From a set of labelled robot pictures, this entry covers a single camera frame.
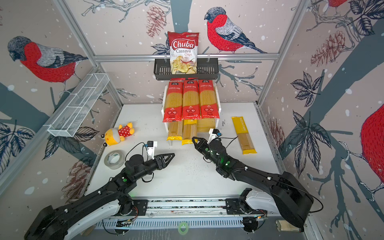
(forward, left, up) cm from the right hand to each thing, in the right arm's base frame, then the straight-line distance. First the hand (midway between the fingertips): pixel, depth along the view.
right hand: (189, 141), depth 77 cm
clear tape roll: (-4, +48, -18) cm, 52 cm away
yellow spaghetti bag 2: (+7, +1, -1) cm, 7 cm away
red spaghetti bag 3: (+9, -10, +17) cm, 21 cm away
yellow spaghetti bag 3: (+17, -34, -19) cm, 43 cm away
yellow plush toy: (+9, +51, -10) cm, 53 cm away
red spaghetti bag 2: (+14, -1, +17) cm, 22 cm away
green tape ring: (-36, +3, -19) cm, 41 cm away
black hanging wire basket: (+46, -8, +16) cm, 49 cm away
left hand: (-9, +8, -1) cm, 12 cm away
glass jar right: (-32, -43, -16) cm, 57 cm away
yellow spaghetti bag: (+7, +9, -1) cm, 11 cm away
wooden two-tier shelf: (+9, -14, +7) cm, 18 cm away
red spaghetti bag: (+8, +7, +17) cm, 20 cm away
